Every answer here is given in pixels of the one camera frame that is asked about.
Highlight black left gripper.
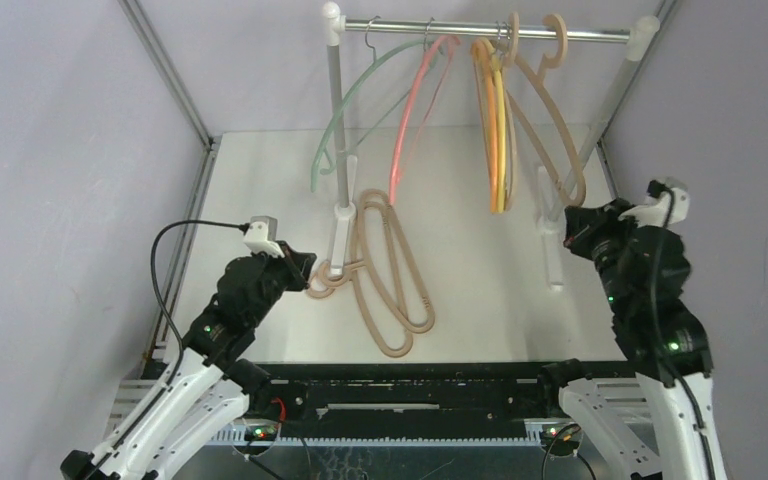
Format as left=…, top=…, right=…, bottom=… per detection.
left=247, top=240, right=316, bottom=327

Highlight pink wire hanger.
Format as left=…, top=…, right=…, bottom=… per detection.
left=388, top=17, right=461, bottom=205

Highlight yellow wire hanger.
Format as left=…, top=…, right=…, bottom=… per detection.
left=485, top=38, right=509, bottom=214

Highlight green wire hanger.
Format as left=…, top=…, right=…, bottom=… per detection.
left=310, top=14, right=459, bottom=204

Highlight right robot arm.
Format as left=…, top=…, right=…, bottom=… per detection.
left=537, top=195, right=726, bottom=479

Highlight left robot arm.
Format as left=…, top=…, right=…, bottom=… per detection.
left=60, top=241, right=317, bottom=479

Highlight metal clothes rack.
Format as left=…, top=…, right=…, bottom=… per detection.
left=322, top=1, right=630, bottom=291

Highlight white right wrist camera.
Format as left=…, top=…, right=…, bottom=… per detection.
left=619, top=177, right=690, bottom=228

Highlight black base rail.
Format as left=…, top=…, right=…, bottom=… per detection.
left=245, top=362, right=568, bottom=442

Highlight aluminium frame right post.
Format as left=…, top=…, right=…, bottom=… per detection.
left=592, top=0, right=683, bottom=144

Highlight aluminium frame post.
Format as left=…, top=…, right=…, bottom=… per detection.
left=117, top=0, right=216, bottom=150
left=592, top=0, right=683, bottom=144

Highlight aluminium frame left post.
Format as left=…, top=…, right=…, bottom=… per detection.
left=117, top=0, right=216, bottom=150

